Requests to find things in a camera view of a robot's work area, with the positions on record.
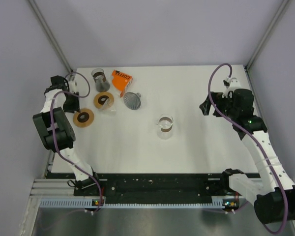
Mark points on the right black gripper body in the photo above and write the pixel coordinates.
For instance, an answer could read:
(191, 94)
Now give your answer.
(224, 105)

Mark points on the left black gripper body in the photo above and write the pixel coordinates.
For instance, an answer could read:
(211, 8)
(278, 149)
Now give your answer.
(72, 103)

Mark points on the wooden dripper ring holder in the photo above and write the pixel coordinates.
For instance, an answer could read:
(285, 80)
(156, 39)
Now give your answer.
(83, 118)

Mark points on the clear glass carafe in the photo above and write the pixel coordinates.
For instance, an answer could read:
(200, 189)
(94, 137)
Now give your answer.
(165, 126)

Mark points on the orange coffee filter pack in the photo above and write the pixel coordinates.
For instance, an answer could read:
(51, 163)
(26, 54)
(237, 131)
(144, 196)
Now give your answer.
(121, 81)

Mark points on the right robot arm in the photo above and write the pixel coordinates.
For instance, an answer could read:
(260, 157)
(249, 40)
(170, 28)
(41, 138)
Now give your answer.
(274, 200)

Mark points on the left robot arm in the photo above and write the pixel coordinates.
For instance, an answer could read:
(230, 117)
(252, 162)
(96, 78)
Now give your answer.
(56, 132)

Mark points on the smoky grey glass carafe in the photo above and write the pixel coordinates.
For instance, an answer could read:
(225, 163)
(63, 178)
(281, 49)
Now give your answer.
(101, 82)

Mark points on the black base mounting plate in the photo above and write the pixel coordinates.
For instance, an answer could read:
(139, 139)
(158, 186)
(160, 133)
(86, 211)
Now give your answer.
(174, 198)

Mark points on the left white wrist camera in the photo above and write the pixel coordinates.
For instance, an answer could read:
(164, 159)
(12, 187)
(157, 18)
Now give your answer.
(72, 83)

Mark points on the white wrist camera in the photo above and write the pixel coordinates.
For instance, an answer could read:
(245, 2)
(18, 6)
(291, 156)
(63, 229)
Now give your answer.
(72, 83)
(231, 84)

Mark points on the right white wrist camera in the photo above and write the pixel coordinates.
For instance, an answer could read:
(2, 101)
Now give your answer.
(231, 84)

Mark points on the grey slotted cable duct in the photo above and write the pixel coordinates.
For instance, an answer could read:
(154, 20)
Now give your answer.
(66, 203)

